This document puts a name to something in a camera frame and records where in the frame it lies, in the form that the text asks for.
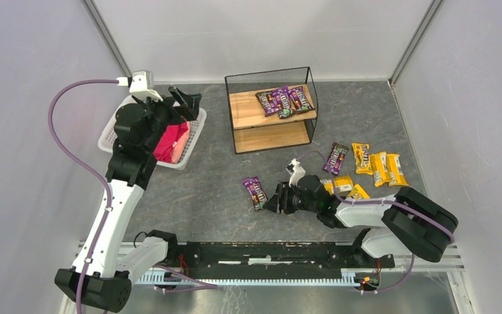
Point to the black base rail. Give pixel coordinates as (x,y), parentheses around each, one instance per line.
(277,260)

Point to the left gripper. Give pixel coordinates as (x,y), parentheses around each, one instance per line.
(172,110)

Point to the dark candy bag underneath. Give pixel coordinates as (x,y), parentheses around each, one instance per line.
(286,113)

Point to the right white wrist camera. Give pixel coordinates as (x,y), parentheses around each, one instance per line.
(296,172)

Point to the yellow candy bag outer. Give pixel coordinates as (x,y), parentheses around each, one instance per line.
(397,177)

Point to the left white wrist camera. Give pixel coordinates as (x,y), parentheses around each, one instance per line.
(141,85)

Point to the black wire wooden shelf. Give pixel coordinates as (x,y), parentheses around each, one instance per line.
(251,129)

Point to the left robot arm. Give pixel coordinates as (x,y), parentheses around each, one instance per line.
(98,277)

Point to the white plastic basket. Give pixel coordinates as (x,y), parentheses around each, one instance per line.
(190,134)

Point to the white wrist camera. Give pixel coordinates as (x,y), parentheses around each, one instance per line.
(141,85)
(296,172)

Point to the pink red cloth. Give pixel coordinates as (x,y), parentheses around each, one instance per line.
(172,143)

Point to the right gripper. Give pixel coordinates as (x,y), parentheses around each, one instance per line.
(284,197)

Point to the purple candy bag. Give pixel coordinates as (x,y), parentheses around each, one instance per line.
(281,97)
(300,100)
(335,159)
(268,103)
(254,187)

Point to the yellow M&M candy bag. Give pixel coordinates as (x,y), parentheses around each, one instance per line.
(358,193)

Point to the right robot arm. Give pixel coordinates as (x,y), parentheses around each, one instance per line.
(404,222)

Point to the yellow candy bag backside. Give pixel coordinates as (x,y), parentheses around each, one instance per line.
(342,184)

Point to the yellow candy bag inner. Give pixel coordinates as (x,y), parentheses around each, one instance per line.
(381,174)

